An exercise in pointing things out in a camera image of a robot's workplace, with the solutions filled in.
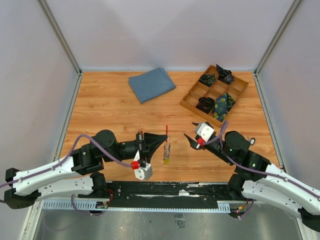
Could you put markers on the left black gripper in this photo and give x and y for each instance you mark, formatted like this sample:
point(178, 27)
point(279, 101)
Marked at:
point(152, 141)

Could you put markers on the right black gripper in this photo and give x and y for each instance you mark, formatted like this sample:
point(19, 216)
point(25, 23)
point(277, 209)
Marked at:
point(192, 143)

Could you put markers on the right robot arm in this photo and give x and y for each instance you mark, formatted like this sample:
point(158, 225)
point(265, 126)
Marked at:
point(255, 177)

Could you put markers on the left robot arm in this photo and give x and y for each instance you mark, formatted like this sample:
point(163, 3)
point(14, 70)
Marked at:
point(78, 173)

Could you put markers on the black orange rolled tie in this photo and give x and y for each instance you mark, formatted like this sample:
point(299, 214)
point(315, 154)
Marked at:
point(205, 104)

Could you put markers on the wooden compartment tray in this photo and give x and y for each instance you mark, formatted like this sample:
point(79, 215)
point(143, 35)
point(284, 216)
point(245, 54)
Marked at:
point(199, 90)

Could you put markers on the blue yellow floral tie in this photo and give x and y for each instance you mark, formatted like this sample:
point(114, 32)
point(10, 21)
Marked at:
point(223, 104)

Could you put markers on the dark green rolled tie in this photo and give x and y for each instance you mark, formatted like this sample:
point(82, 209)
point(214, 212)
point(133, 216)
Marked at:
point(207, 79)

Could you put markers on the folded blue cloth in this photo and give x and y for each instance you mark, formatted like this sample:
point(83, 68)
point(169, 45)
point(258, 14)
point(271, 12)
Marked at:
point(151, 84)

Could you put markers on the key with black tag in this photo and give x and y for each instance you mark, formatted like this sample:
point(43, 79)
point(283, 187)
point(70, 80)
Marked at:
point(251, 140)

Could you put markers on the dark navy rolled tie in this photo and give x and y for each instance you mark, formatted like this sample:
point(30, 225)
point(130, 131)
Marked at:
point(224, 75)

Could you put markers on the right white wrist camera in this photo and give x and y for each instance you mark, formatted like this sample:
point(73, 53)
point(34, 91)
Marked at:
point(204, 131)

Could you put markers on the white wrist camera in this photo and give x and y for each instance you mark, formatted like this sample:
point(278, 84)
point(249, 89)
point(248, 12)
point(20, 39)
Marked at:
point(204, 131)
point(142, 169)

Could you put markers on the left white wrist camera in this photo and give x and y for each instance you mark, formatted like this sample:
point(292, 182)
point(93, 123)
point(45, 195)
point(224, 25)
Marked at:
point(142, 169)

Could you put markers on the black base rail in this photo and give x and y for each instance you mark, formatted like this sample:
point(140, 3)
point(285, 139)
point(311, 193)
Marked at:
point(163, 195)

